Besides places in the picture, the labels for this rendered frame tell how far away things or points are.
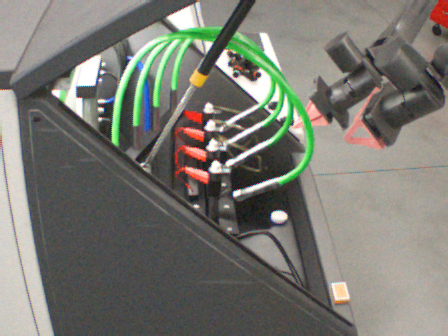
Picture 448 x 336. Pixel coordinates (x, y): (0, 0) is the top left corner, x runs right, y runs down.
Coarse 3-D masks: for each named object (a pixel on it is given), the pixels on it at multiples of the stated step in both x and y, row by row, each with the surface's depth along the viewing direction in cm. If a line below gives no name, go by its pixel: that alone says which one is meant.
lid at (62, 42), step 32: (64, 0) 103; (96, 0) 91; (128, 0) 82; (160, 0) 78; (192, 0) 79; (64, 32) 86; (96, 32) 80; (128, 32) 80; (32, 64) 82; (64, 64) 82
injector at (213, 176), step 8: (216, 176) 136; (208, 184) 138; (216, 184) 137; (208, 192) 139; (216, 192) 139; (224, 192) 140; (216, 200) 140; (208, 208) 142; (216, 208) 141; (216, 216) 143
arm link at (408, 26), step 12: (408, 0) 131; (420, 0) 129; (432, 0) 131; (408, 12) 128; (420, 12) 129; (396, 24) 127; (408, 24) 127; (420, 24) 129; (384, 36) 127; (396, 36) 125; (408, 36) 126; (372, 48) 127
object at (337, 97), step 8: (320, 80) 128; (344, 80) 124; (312, 88) 125; (320, 88) 126; (328, 88) 126; (336, 88) 125; (344, 88) 124; (352, 88) 124; (320, 96) 124; (328, 96) 126; (336, 96) 125; (344, 96) 124; (352, 96) 124; (328, 104) 125; (336, 104) 125; (344, 104) 125; (352, 104) 125; (336, 112) 126; (344, 112) 130; (344, 120) 127; (344, 128) 127
